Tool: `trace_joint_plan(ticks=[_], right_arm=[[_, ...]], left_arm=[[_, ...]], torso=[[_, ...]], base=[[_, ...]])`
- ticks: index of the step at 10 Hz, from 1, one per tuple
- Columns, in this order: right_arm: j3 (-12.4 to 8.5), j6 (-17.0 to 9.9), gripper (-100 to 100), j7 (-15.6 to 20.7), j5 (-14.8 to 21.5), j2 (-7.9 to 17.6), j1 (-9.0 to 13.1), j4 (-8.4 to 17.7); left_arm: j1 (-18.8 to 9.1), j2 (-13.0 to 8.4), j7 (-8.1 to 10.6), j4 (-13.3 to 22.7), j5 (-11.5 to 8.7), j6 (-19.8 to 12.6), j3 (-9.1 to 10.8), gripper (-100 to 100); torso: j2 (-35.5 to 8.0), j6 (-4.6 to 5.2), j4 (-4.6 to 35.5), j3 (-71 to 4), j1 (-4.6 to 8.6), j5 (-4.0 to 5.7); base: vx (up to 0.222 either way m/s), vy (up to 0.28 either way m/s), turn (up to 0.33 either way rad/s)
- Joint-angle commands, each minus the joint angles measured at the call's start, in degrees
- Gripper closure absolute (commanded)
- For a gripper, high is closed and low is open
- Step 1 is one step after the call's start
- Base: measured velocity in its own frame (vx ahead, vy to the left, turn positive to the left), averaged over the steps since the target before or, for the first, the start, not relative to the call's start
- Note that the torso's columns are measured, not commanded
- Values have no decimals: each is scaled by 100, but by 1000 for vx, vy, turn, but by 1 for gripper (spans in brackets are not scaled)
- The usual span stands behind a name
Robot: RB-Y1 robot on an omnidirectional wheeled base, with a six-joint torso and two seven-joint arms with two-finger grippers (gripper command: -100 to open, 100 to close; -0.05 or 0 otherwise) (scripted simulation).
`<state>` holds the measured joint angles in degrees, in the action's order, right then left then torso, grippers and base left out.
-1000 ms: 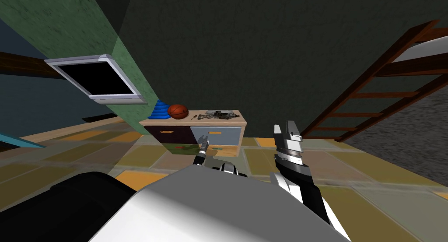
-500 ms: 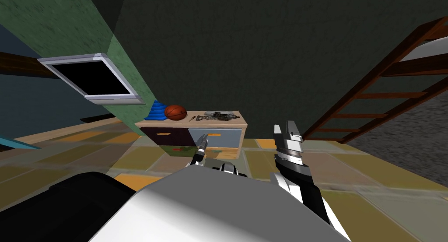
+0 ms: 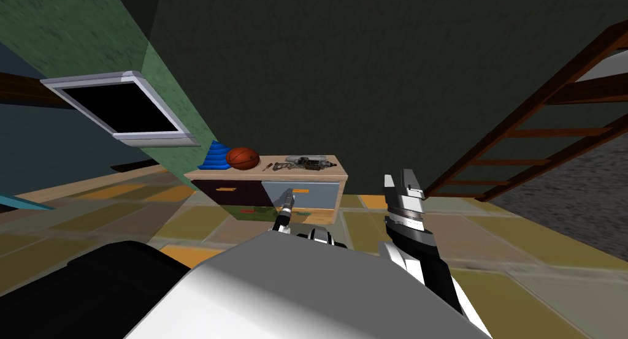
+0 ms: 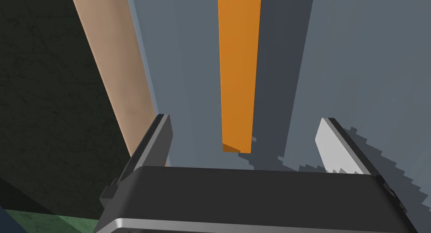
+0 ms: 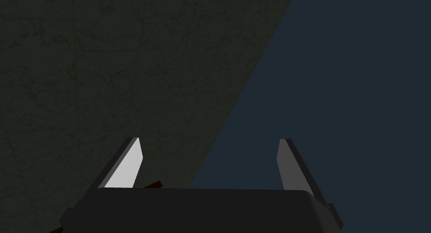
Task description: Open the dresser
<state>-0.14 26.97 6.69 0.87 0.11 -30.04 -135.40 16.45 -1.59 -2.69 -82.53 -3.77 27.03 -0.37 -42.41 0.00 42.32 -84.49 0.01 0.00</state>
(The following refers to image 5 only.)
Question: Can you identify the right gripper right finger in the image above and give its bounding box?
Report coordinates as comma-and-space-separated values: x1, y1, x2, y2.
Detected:
276, 138, 328, 206

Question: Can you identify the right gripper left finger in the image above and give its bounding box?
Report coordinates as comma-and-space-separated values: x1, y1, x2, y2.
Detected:
97, 137, 144, 189

